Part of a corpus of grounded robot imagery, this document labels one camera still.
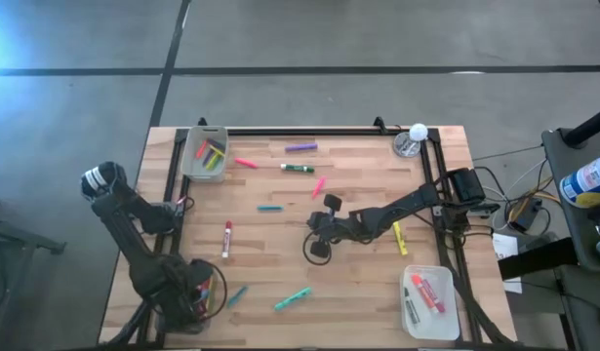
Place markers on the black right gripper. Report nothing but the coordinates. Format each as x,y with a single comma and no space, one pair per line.
346,226

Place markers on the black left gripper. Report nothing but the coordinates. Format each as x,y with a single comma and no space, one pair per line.
175,292

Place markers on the yellow highlighter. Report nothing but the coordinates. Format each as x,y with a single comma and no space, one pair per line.
212,297
212,162
400,239

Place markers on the green Expo dry-erase marker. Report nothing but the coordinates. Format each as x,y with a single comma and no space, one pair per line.
297,168

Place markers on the turquoise highlighter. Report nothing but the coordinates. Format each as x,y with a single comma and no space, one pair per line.
270,208
237,296

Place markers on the orange Expo dry-erase marker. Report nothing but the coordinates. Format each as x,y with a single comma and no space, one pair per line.
423,291

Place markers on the black Expo dry-erase marker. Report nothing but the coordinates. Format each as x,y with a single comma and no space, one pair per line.
411,306

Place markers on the pink Expo dry-erase marker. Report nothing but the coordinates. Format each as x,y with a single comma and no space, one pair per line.
435,297

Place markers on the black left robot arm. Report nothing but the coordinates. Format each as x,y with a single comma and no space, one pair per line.
129,234

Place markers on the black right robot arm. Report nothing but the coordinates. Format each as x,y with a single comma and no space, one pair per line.
407,205

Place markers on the clear plastic storage bin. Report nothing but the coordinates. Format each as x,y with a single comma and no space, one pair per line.
212,319

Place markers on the red Expo dry-erase marker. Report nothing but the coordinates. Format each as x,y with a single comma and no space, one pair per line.
226,241

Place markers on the teal Sharpie highlighter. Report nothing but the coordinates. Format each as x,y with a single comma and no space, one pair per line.
292,298

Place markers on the grey mounting plate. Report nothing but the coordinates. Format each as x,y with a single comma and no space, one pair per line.
438,210

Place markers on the white light bulb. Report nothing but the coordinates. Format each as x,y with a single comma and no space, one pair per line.
418,132

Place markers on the white paper sheet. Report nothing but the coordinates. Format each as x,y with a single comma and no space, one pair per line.
504,246

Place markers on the black stand base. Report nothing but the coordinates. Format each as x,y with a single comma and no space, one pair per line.
16,239

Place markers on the black power supply box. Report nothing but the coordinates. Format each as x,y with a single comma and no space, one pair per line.
525,214

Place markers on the black flat bar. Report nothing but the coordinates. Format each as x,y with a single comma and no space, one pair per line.
538,257

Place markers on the grey metal cart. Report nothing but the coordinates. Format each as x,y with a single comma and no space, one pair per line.
568,219

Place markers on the white blue spray can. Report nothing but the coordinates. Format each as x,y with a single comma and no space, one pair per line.
587,180

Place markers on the black pole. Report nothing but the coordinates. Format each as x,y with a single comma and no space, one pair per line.
589,127

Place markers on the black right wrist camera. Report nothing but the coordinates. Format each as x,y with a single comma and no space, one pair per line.
316,223

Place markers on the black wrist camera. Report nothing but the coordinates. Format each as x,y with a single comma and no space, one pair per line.
202,269
316,223

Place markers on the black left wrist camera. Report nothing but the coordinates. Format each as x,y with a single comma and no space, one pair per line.
202,269

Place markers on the black frame clamp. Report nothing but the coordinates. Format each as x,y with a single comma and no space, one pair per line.
202,122
379,123

